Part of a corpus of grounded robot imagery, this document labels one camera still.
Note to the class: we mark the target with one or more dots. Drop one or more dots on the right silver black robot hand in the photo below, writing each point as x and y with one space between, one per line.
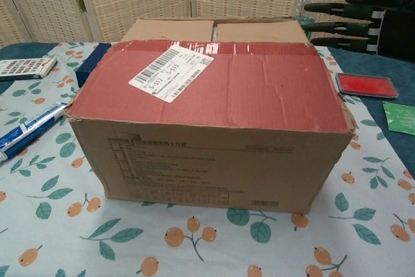
395 20

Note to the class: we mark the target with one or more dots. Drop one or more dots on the red-topped cardboard box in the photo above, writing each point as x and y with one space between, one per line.
243 95

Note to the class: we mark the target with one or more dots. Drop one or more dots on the dark blue rectangular box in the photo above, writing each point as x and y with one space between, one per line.
89 69

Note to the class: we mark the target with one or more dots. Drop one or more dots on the red ink pad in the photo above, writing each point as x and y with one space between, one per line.
368 85

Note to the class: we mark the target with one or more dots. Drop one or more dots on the green sachet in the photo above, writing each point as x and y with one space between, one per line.
402 118

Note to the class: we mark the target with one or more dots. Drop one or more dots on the floral fruit-print tablecloth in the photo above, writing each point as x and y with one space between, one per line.
97 241

